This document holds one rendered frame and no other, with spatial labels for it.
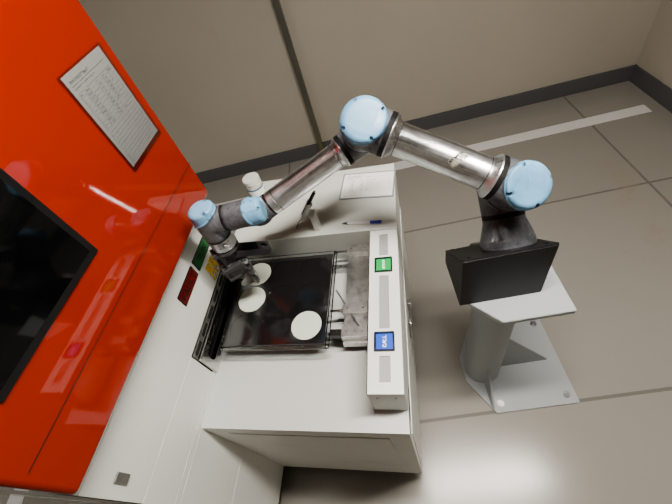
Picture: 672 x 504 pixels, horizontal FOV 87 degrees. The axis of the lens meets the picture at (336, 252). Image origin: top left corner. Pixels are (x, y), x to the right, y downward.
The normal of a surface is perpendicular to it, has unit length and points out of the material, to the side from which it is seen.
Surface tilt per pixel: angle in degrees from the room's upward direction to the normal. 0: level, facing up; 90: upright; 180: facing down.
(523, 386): 0
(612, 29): 90
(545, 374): 0
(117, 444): 90
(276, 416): 0
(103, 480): 90
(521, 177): 50
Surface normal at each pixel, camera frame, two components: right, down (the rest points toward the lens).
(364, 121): -0.20, 0.05
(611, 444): -0.23, -0.61
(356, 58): 0.07, 0.77
